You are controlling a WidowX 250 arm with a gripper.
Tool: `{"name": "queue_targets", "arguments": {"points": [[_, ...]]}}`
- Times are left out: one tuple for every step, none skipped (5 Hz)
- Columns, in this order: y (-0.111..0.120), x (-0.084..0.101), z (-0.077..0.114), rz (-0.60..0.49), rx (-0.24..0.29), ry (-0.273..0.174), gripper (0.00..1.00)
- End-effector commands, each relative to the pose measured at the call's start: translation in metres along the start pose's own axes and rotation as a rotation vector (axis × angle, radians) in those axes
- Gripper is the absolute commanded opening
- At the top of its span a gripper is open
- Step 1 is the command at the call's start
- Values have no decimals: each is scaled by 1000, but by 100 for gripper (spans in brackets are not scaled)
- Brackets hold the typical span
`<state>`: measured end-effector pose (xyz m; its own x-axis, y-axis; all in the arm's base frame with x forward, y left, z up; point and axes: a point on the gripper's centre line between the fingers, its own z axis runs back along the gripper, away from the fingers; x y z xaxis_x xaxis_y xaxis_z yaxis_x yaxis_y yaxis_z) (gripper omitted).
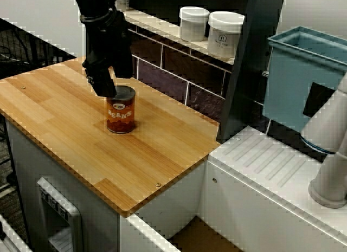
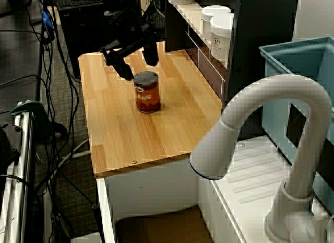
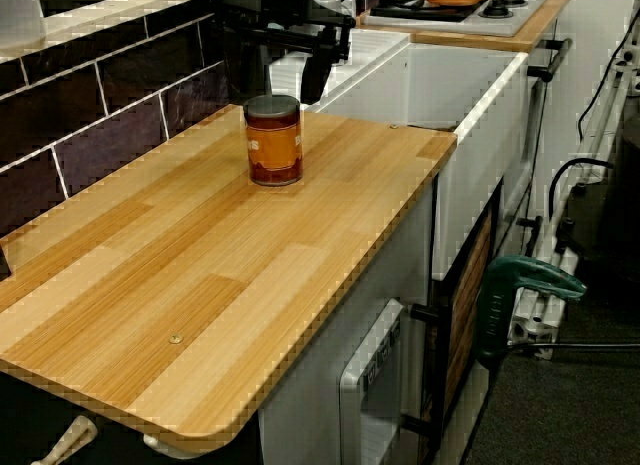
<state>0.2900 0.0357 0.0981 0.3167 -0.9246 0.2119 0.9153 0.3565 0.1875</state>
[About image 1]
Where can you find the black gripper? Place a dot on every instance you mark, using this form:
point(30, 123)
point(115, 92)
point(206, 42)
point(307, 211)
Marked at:
point(108, 40)

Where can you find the orange beans can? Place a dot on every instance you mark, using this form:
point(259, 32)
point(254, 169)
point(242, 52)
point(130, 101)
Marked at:
point(120, 116)

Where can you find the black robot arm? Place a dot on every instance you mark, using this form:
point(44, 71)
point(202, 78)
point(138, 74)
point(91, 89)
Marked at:
point(95, 2)

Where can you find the dark tiled backsplash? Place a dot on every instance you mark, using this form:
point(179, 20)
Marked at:
point(176, 73)

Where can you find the white shelf ledge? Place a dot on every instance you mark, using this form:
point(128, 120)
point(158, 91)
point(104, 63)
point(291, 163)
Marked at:
point(162, 24)

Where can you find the plain white lidded jar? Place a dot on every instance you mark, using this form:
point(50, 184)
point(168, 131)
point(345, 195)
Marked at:
point(193, 27)

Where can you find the white jar with logo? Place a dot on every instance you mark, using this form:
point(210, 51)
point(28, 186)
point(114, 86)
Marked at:
point(222, 43)

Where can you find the white kitchen cabinet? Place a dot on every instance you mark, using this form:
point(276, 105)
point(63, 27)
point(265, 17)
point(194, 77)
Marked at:
point(32, 160)

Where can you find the grey toy dishwasher panel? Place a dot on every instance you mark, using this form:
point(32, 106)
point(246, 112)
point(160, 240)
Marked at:
point(71, 216)

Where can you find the teal plastic bin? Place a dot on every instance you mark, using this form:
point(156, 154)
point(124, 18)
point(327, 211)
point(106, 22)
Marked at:
point(287, 86)

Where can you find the white toy sink unit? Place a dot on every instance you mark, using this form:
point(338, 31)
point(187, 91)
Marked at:
point(244, 195)

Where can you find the grey toy faucet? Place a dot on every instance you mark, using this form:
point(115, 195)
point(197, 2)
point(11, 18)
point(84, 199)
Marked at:
point(328, 176)

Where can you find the dark shelf post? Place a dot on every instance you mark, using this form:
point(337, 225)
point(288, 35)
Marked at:
point(244, 73)

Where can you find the aluminium frame rail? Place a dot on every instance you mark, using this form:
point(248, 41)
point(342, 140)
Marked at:
point(11, 235)

